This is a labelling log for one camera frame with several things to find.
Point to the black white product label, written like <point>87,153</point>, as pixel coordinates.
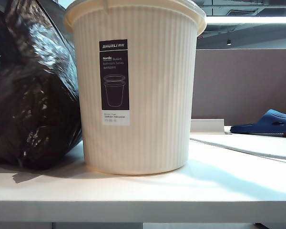
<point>113,83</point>

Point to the black garbage bag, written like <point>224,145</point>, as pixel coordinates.
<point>33,95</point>

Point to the ceiling air vent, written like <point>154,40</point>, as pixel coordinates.
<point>240,12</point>

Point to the grey desk partition panel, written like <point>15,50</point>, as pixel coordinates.
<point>240,83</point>

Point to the white ribbed trash can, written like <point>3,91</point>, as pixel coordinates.
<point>145,107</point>

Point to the black ceiling spotlight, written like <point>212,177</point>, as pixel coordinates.
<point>229,42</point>

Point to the blue rubber slipper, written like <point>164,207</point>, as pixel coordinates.
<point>264,125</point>

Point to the linear ceiling light strip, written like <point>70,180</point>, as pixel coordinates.
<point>252,19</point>

